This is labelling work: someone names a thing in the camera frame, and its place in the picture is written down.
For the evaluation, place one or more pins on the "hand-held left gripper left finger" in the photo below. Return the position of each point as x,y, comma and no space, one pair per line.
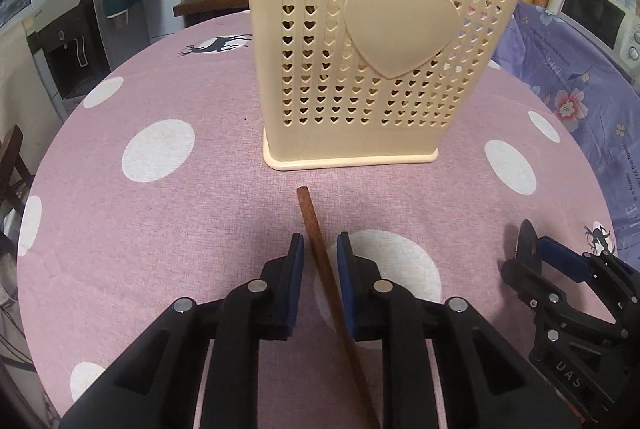
295,279

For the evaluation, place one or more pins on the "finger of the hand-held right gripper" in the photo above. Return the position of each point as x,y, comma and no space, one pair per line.
525,276
565,256

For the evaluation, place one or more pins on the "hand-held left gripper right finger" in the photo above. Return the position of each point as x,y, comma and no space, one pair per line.
347,279

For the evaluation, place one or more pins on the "brown wooden chopstick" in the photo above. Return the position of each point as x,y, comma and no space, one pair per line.
320,249

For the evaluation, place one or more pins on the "beige perforated utensil holder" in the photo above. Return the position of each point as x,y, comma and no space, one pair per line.
400,29

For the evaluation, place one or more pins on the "purple floral cloth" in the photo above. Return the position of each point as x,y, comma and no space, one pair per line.
565,74

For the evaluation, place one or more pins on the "white microwave oven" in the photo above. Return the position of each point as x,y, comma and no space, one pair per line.
595,16

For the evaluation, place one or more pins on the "dark wooden cabinet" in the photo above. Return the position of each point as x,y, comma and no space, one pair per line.
215,4

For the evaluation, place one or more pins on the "dark wooden stool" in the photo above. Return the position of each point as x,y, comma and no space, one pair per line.
12,164

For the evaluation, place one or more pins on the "water dispenser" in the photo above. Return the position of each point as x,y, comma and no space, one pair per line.
65,44

